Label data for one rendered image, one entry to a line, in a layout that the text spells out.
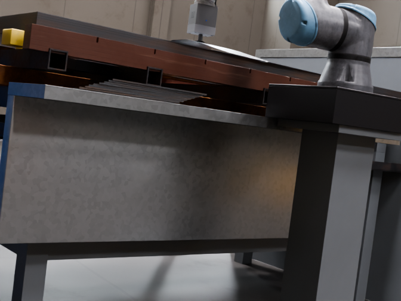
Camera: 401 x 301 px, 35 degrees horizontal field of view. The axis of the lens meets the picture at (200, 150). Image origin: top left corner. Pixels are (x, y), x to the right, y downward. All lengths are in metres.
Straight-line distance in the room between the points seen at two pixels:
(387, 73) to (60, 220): 1.63
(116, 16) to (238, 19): 2.45
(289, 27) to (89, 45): 0.52
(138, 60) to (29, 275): 0.63
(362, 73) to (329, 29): 0.15
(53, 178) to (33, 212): 0.09
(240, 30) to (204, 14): 9.69
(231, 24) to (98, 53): 10.27
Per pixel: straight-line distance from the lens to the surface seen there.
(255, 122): 1.76
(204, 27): 2.35
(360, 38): 1.77
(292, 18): 1.71
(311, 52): 3.08
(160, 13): 10.98
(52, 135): 1.60
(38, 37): 1.62
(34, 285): 1.76
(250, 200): 2.01
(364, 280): 2.69
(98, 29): 1.75
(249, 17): 12.17
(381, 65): 2.82
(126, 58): 1.74
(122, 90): 1.58
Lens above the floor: 0.64
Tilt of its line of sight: 2 degrees down
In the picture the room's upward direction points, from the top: 7 degrees clockwise
